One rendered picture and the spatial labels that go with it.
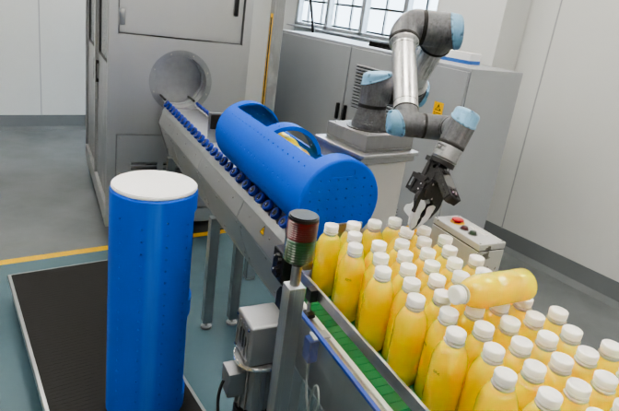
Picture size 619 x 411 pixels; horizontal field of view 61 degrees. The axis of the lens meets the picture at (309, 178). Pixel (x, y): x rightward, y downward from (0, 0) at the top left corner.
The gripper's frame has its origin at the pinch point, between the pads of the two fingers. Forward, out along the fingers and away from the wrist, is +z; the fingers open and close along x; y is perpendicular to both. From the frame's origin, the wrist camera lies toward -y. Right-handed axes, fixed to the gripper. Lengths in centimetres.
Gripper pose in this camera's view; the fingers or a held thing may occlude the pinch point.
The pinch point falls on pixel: (414, 227)
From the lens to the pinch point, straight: 150.0
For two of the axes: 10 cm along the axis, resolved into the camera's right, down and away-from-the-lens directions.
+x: -7.8, -3.5, -5.2
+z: -4.5, 8.9, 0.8
